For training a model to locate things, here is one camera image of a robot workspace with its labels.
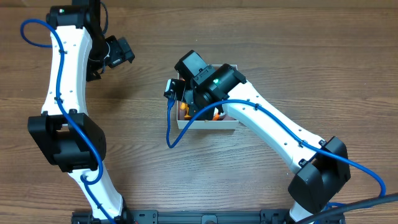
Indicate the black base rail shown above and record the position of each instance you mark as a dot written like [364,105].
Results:
[275,216]

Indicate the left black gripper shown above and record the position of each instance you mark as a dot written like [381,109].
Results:
[101,66]

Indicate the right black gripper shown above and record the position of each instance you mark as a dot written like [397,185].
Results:
[191,98]

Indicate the white box pink interior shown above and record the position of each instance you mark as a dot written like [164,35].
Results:
[211,124]

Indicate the white plush duck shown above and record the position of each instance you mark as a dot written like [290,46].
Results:
[218,115]

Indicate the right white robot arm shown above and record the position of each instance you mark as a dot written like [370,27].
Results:
[320,167]

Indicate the orange dinosaur toy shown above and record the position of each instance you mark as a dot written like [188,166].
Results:
[183,112]

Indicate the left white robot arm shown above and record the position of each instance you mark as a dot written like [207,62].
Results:
[63,131]

